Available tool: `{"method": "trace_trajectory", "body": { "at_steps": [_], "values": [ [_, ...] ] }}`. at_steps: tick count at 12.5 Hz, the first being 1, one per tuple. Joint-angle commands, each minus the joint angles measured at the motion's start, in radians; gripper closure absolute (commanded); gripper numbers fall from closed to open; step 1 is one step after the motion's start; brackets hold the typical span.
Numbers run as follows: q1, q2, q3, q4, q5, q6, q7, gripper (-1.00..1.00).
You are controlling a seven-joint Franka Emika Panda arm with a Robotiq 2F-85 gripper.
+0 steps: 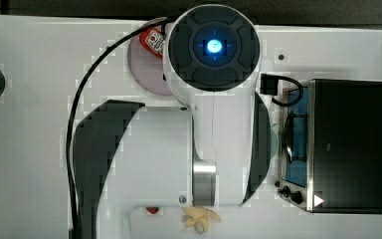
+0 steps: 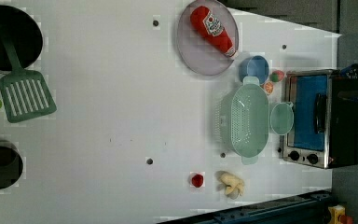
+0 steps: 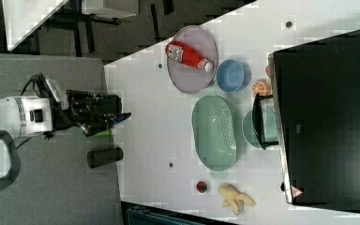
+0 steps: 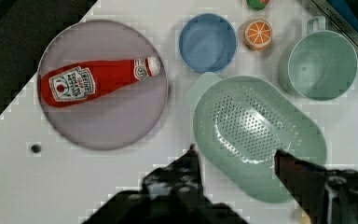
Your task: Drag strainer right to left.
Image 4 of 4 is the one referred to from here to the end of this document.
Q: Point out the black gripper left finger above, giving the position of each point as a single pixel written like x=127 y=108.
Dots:
x=180 y=177

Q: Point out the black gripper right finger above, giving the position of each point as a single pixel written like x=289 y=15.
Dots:
x=328 y=196

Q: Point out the green plastic strainer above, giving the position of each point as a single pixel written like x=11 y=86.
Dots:
x=240 y=122

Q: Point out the grey round plate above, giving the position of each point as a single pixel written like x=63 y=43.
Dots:
x=119 y=118

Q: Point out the blue bowl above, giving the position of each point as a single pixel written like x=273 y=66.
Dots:
x=207 y=43

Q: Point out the red ketchup bottle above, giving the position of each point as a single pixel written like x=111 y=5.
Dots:
x=78 y=83

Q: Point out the toy orange slice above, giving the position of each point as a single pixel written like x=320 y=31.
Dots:
x=257 y=34

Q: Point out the toy strawberry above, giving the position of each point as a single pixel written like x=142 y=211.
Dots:
x=257 y=4

